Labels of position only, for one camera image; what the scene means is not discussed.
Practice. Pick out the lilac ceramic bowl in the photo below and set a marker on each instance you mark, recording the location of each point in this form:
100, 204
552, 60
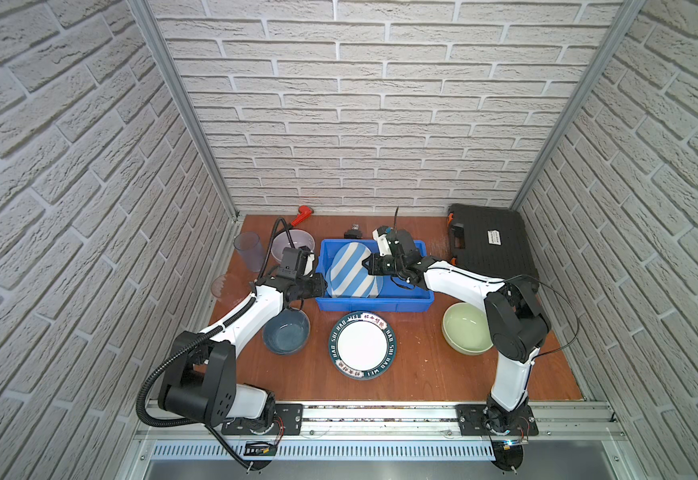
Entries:
295, 238

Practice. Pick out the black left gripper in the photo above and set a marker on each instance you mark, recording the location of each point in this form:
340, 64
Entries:
321, 285

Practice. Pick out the frosted tall plastic tumbler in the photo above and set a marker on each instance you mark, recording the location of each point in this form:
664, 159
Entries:
249, 246

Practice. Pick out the aluminium mounting rail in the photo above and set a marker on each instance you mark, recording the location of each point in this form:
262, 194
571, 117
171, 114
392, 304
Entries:
443, 421

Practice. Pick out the right robot arm base plate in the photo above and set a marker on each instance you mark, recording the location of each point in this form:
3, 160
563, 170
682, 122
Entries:
484, 420

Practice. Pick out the red black hand tool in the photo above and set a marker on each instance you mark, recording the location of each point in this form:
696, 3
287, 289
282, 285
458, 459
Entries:
304, 212

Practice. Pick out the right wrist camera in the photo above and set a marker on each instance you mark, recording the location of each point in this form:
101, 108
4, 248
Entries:
393, 242

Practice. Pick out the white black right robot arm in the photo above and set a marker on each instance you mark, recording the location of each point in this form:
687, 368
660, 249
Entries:
517, 323

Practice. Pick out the black plastic tool case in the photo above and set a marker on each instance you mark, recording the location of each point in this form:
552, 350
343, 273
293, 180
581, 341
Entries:
489, 241

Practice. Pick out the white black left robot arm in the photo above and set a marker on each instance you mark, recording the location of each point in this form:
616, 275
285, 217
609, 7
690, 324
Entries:
199, 377

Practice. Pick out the green rim lettered plate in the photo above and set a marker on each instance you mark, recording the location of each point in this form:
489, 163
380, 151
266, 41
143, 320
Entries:
362, 346

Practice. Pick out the blue plastic bin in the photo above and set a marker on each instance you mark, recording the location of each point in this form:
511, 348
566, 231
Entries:
391, 298

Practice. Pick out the small grey black device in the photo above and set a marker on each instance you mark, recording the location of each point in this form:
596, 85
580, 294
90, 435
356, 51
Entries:
353, 233

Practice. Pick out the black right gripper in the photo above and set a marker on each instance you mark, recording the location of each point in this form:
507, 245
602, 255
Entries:
373, 268

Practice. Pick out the light green ceramic bowl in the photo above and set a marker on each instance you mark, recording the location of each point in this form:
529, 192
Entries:
465, 329

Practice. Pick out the dark blue ceramic bowl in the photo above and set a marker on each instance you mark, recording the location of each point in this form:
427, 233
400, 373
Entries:
287, 333

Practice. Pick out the left robot arm base plate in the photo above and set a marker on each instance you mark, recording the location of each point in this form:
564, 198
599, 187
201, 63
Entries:
275, 417

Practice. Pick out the clear glass cup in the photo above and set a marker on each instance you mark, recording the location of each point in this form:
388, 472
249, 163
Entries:
230, 287

